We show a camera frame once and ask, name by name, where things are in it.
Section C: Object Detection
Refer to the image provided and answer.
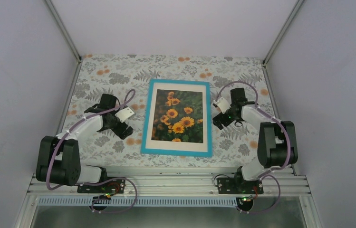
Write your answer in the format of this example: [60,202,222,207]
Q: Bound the teal wooden picture frame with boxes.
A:
[140,78,213,158]

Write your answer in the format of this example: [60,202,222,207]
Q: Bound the white mat board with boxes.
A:
[144,83,209,153]

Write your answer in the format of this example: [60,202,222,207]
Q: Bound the sunflower photo print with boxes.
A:
[151,89,204,143]

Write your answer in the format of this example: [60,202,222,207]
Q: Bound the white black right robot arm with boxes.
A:
[212,88,298,193]

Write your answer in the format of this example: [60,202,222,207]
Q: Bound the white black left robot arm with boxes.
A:
[35,89,135,192]

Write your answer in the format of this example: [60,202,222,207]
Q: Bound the floral patterned tablecloth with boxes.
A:
[64,55,274,168]

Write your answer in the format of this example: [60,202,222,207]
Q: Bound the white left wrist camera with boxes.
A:
[115,107,135,123]

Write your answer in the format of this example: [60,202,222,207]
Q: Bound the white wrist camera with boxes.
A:
[212,97,231,114]
[115,107,135,123]

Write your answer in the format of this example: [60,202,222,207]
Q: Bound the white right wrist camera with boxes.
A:
[212,97,231,114]

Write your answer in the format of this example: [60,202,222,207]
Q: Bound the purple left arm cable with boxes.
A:
[45,88,138,215]

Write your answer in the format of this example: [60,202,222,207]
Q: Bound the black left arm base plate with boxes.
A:
[77,177,126,195]

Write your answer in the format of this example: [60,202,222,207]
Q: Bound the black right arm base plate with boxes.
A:
[217,177,264,195]

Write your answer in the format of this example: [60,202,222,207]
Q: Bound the aluminium mounting rail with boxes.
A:
[26,171,312,198]

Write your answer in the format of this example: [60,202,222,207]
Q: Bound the grey slotted cable duct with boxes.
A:
[37,196,237,208]

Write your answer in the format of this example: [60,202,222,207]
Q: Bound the left aluminium corner post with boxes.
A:
[44,0,82,63]

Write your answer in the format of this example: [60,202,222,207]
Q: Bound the aluminium corner post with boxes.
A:
[262,0,305,67]
[44,0,82,63]

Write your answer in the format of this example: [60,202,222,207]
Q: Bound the right aluminium corner post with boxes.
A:
[262,0,305,67]

